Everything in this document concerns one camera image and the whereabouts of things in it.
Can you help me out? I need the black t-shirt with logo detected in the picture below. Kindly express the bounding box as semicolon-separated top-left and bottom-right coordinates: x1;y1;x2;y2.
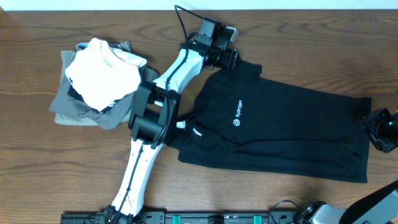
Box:
170;62;371;183

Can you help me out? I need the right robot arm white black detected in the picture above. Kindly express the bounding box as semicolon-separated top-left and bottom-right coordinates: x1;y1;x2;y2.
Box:
294;108;397;224

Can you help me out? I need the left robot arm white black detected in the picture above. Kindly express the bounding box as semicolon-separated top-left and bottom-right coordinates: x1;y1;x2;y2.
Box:
95;27;239;223

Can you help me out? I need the white folded t-shirt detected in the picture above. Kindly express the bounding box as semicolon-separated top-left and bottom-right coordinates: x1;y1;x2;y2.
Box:
65;38;147;111

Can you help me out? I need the black folded t-shirt in pile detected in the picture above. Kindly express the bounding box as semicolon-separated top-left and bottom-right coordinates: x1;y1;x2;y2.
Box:
68;86;119;111

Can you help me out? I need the grey folded t-shirt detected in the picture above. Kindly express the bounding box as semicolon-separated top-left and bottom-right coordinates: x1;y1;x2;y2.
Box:
49;40;160;131

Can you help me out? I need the black mounting rail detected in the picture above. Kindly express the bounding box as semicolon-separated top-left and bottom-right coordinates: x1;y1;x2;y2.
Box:
60;206;306;224

